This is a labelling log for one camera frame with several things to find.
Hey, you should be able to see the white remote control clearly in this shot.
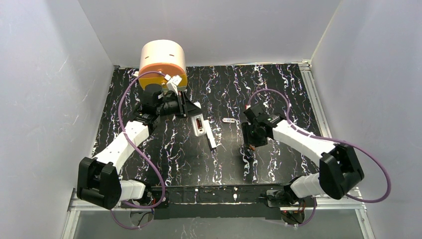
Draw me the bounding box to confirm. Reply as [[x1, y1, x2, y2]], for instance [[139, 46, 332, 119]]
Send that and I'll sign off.
[[190, 114, 206, 136]]

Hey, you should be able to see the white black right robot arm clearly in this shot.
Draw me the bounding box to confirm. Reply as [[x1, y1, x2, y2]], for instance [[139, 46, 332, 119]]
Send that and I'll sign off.
[[241, 105, 364, 204]]

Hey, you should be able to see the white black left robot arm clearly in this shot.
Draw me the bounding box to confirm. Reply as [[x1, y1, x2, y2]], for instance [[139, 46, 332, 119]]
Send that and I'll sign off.
[[76, 84, 205, 209]]

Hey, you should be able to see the long white rectangular block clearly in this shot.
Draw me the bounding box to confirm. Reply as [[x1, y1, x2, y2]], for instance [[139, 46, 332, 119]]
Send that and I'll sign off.
[[204, 120, 217, 150]]

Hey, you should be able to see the cylindrical drawer box orange front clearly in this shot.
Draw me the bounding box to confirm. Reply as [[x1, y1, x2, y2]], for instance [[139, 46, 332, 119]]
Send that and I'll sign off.
[[138, 39, 188, 91]]

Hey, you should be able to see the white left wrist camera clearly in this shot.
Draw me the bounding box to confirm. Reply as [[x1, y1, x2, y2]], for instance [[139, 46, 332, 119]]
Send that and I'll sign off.
[[164, 74, 182, 95]]

